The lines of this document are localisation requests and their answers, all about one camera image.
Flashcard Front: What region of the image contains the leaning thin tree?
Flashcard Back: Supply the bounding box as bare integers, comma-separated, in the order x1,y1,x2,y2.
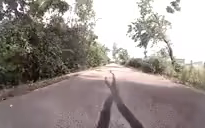
126,0,183,66

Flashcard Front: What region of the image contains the distant group of trees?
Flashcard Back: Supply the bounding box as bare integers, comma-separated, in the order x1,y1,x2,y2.
111,42,131,65

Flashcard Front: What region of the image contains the pale green grass strip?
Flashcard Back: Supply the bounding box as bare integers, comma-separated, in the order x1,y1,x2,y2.
163,63,205,93

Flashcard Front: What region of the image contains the robot's own part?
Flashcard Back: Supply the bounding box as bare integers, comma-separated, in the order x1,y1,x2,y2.
95,71,145,128

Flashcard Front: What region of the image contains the reddish grey asphalt road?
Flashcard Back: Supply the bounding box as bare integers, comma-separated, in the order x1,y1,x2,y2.
0,62,205,128

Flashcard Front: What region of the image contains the dirt verge with leaves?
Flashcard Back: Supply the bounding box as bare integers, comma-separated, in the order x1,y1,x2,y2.
0,68,91,106

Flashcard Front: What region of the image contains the row of trees and bushes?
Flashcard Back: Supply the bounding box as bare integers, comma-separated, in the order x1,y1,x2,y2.
0,0,111,92
124,54,178,76

